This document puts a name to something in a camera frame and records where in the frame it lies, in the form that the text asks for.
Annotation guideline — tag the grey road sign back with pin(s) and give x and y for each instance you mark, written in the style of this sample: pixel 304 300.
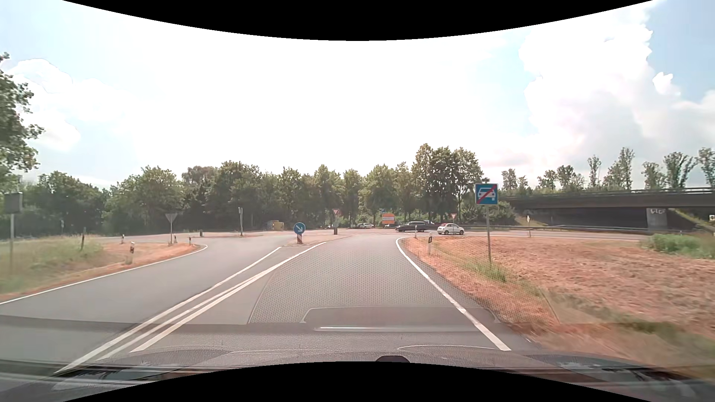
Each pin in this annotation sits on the grey road sign back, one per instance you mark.
pixel 12 203

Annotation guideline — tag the car's own bonnet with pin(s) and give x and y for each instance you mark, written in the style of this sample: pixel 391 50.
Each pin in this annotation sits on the car's own bonnet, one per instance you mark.
pixel 357 357

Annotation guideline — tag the kerbed traffic island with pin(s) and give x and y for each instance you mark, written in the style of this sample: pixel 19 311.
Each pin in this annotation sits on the kerbed traffic island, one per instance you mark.
pixel 313 240

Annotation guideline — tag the tall leafy tree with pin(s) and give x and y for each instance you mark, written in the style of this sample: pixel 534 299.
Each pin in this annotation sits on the tall leafy tree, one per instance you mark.
pixel 11 128

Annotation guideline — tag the blue square road sign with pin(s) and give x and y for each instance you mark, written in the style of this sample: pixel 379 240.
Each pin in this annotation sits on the blue square road sign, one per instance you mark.
pixel 486 194

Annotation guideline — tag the white small car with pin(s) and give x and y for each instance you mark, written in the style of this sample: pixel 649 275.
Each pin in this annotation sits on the white small car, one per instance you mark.
pixel 450 229

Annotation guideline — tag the grey asphalt road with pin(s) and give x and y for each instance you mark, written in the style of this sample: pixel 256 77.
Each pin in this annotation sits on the grey asphalt road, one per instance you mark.
pixel 346 273

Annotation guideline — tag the orange and white billboard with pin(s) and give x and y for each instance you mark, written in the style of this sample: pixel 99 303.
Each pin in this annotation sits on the orange and white billboard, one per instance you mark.
pixel 388 219

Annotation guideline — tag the row of tall trees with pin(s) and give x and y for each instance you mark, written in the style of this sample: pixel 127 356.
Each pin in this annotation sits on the row of tall trees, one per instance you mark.
pixel 620 170

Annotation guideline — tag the guard rail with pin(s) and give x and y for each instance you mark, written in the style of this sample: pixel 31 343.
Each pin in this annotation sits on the guard rail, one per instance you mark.
pixel 564 228

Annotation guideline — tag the concrete road bridge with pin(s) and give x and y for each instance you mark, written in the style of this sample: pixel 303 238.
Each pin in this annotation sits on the concrete road bridge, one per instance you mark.
pixel 614 202

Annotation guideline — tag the green bush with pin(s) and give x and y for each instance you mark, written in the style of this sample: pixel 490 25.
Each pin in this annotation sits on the green bush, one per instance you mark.
pixel 678 243

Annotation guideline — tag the dry brown grass verge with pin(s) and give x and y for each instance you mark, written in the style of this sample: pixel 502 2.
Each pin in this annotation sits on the dry brown grass verge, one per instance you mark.
pixel 586 279

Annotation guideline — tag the round blue arrow sign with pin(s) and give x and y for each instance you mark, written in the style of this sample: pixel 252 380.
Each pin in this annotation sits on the round blue arrow sign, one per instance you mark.
pixel 299 228

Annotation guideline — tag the dark car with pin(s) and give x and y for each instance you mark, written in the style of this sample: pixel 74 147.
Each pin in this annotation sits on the dark car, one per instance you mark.
pixel 412 226

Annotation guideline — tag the road markings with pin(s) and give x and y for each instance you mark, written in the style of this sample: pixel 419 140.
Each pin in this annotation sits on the road markings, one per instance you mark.
pixel 468 314

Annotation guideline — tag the yellow vehicle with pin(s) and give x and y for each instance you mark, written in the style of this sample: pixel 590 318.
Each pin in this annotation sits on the yellow vehicle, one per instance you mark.
pixel 275 225

